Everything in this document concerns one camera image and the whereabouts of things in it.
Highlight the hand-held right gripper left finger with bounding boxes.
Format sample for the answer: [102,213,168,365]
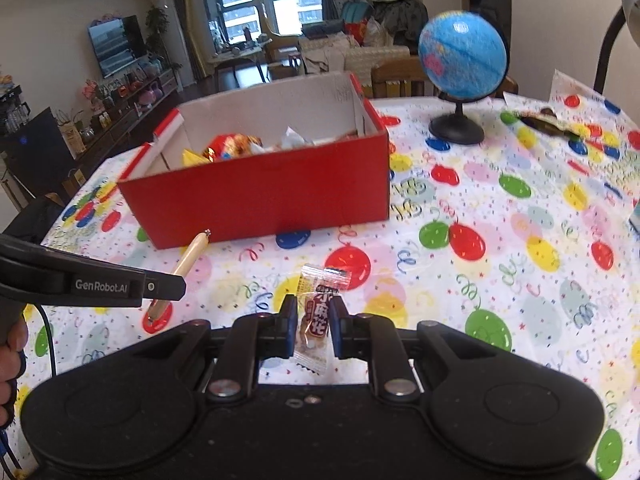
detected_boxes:
[125,294,299,403]

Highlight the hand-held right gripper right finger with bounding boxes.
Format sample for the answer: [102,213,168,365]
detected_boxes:
[331,295,501,403]

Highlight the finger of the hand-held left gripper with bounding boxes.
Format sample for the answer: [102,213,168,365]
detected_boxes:
[144,271,187,306]

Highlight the small clear snack packet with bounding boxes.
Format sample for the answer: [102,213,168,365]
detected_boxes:
[292,263,348,376]

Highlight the beige sausage stick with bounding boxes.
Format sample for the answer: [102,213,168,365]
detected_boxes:
[147,229,212,323]

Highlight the red cardboard box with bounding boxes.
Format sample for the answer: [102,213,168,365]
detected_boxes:
[117,71,391,251]

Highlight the red yellow snack packet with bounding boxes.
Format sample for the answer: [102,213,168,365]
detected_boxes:
[202,132,264,163]

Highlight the white snack packet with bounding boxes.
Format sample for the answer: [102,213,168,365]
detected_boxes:
[280,127,321,149]

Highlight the person's left hand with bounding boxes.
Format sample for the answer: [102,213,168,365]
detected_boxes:
[0,321,29,428]

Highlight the chair with dark jacket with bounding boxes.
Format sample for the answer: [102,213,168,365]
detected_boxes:
[0,192,66,241]

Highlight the black cabinet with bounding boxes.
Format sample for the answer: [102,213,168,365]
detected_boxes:
[0,107,76,201]

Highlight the brown paper bag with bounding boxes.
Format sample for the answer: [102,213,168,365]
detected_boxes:
[57,120,86,156]

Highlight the balloon print tablecloth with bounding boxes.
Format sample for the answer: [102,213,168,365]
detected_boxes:
[20,70,640,480]

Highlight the TV cabinet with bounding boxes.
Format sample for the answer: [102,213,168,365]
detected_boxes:
[65,67,181,161]

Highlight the coffee table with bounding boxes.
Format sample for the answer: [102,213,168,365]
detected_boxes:
[207,42,266,81]

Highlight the television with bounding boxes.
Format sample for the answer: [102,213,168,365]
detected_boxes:
[87,15,148,79]

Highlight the white tower air conditioner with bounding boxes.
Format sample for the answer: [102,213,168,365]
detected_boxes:
[155,0,196,91]

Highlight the wooden chair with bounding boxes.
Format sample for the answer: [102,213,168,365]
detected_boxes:
[370,55,518,101]

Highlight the potted plant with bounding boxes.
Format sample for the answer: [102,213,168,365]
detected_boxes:
[145,5,171,56]

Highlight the sofa with cream cover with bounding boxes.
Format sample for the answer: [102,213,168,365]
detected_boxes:
[300,35,411,78]

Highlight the blue globe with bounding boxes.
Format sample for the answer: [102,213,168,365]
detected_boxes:
[418,10,508,146]

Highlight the pile of clothes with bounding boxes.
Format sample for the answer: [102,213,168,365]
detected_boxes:
[365,0,428,53]

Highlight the black cable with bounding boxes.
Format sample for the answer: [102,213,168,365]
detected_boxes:
[30,305,58,381]

